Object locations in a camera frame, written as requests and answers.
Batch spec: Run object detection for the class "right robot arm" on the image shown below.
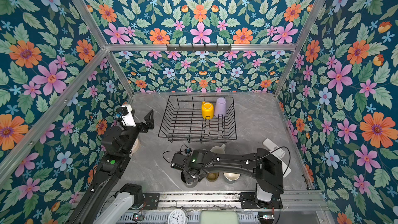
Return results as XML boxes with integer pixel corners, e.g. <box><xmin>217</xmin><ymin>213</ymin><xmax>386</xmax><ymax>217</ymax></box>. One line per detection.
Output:
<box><xmin>169</xmin><ymin>148</ymin><xmax>284</xmax><ymax>202</ymax></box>

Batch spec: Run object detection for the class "cream white mug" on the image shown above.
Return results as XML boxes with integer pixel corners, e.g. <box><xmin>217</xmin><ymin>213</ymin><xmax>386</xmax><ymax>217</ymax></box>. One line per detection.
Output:
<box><xmin>210</xmin><ymin>144</ymin><xmax>226</xmax><ymax>155</ymax></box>

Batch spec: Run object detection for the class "yellow mug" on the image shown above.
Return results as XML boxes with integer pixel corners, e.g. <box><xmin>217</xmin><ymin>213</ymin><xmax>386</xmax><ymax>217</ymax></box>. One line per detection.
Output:
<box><xmin>201</xmin><ymin>101</ymin><xmax>214</xmax><ymax>120</ymax></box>

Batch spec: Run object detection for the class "white analog clock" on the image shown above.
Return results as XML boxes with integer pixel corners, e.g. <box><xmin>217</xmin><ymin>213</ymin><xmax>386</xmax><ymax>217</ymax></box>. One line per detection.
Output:
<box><xmin>167</xmin><ymin>208</ymin><xmax>189</xmax><ymax>224</ymax></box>

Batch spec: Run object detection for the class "lavender plastic cup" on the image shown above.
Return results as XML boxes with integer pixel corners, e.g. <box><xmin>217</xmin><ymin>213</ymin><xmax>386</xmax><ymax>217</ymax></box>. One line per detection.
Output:
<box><xmin>214</xmin><ymin>97</ymin><xmax>227</xmax><ymax>118</ymax></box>

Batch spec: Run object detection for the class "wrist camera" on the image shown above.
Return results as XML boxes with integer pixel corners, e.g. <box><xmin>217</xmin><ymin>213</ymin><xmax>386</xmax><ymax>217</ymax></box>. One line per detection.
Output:
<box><xmin>116</xmin><ymin>104</ymin><xmax>136</xmax><ymax>127</ymax></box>
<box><xmin>184</xmin><ymin>147</ymin><xmax>192</xmax><ymax>154</ymax></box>

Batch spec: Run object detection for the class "white mug green handle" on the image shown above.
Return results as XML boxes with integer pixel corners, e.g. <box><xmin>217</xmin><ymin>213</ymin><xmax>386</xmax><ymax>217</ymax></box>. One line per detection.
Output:
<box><xmin>223</xmin><ymin>173</ymin><xmax>240</xmax><ymax>183</ymax></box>

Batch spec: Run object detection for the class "black wire dish rack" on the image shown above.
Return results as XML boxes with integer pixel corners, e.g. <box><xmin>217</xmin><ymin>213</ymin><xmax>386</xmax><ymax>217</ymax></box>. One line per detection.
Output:
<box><xmin>158</xmin><ymin>94</ymin><xmax>237</xmax><ymax>144</ymax></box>

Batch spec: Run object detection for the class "olive green glass cup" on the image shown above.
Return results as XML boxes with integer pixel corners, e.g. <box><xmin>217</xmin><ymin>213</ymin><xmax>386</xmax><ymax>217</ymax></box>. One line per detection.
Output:
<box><xmin>206</xmin><ymin>173</ymin><xmax>219</xmax><ymax>182</ymax></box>

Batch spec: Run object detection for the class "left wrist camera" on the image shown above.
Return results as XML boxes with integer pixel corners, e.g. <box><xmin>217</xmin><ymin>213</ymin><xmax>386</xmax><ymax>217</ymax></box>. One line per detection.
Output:
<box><xmin>116</xmin><ymin>104</ymin><xmax>136</xmax><ymax>127</ymax></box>

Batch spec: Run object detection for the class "black mug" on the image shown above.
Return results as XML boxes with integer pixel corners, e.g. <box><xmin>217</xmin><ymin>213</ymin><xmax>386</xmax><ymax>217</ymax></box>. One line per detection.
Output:
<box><xmin>180</xmin><ymin>170</ymin><xmax>198</xmax><ymax>188</ymax></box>

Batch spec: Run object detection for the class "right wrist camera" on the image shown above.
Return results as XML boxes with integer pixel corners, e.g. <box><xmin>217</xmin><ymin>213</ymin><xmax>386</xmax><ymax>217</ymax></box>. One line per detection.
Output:
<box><xmin>184</xmin><ymin>147</ymin><xmax>192</xmax><ymax>154</ymax></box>

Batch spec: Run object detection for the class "round beige kitchen timer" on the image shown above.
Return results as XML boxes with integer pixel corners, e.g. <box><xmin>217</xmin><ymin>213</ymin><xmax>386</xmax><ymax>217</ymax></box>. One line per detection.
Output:
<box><xmin>130</xmin><ymin>138</ymin><xmax>141</xmax><ymax>156</ymax></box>

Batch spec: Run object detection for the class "pale green sponge pad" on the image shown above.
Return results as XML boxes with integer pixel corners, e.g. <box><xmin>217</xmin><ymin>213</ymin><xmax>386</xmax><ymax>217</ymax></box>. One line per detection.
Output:
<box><xmin>200</xmin><ymin>211</ymin><xmax>239</xmax><ymax>224</ymax></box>

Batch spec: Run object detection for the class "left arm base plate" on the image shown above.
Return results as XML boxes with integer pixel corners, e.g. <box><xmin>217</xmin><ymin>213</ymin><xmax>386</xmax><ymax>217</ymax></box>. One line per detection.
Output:
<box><xmin>129</xmin><ymin>193</ymin><xmax>160</xmax><ymax>211</ymax></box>

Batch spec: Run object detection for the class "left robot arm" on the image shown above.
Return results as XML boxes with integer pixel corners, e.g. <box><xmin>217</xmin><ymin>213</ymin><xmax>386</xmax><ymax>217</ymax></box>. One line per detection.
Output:
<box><xmin>66</xmin><ymin>105</ymin><xmax>154</xmax><ymax>224</ymax></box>

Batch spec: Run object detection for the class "wall hook rail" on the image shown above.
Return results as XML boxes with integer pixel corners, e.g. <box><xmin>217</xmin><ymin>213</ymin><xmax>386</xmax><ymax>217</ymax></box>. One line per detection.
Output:
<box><xmin>166</xmin><ymin>44</ymin><xmax>232</xmax><ymax>52</ymax></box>

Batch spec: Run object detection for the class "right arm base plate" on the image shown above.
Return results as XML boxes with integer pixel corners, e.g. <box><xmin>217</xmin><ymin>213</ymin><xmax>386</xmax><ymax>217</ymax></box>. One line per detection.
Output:
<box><xmin>239</xmin><ymin>192</ymin><xmax>283</xmax><ymax>209</ymax></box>

